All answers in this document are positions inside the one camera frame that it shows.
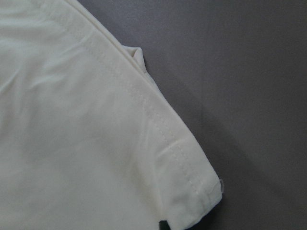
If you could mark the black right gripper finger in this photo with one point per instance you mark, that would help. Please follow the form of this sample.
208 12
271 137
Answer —
163 225

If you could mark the cream long sleeve shirt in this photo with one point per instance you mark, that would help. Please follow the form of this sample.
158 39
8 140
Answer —
87 140

